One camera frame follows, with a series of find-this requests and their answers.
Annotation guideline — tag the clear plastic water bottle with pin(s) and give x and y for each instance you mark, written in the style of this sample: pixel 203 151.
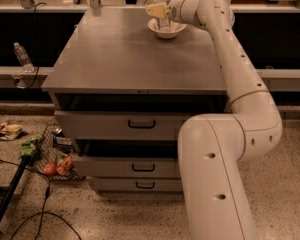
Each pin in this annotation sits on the clear plastic water bottle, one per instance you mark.
pixel 163 23

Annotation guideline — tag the grey drawer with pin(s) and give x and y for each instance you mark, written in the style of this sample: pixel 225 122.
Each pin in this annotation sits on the grey drawer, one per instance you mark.
pixel 134 184
pixel 128 159
pixel 79 125

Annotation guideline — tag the grey drawer cabinet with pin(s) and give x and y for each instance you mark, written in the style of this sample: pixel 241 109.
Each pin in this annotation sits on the grey drawer cabinet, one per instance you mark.
pixel 114 63

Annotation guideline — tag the white paper bowl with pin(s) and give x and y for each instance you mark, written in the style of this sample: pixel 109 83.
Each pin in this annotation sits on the white paper bowl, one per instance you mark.
pixel 176 28

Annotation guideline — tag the middle grey drawer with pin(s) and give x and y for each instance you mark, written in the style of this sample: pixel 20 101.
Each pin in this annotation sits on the middle grey drawer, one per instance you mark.
pixel 128 159

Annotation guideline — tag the black metal pole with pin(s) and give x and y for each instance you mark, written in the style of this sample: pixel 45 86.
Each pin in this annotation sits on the black metal pole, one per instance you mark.
pixel 13 185

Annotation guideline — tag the crumpled brown paper bag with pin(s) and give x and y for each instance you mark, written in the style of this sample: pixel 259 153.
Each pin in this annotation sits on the crumpled brown paper bag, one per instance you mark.
pixel 9 132

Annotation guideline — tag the top grey drawer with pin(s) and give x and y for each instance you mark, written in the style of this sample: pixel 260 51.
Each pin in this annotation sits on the top grey drawer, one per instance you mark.
pixel 79 125

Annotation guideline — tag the small clear bottle on ledge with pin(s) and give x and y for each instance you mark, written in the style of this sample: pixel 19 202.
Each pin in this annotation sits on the small clear bottle on ledge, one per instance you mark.
pixel 23 58

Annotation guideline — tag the red pepper toy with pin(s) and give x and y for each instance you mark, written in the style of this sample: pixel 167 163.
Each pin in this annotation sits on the red pepper toy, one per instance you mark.
pixel 64 165

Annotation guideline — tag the green snack bag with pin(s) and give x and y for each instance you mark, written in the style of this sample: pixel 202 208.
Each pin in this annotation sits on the green snack bag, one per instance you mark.
pixel 30 147

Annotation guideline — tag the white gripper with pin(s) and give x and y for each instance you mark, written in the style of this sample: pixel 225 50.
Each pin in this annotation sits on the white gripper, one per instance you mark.
pixel 173 8

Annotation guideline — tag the red tomato toy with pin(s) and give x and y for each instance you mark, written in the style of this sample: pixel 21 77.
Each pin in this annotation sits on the red tomato toy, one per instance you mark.
pixel 50 169

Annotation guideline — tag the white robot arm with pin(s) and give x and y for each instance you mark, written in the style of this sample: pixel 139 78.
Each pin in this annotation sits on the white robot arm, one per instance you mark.
pixel 210 146

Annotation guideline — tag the bottom grey drawer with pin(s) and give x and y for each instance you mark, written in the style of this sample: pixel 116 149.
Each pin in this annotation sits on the bottom grey drawer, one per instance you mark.
pixel 134 184

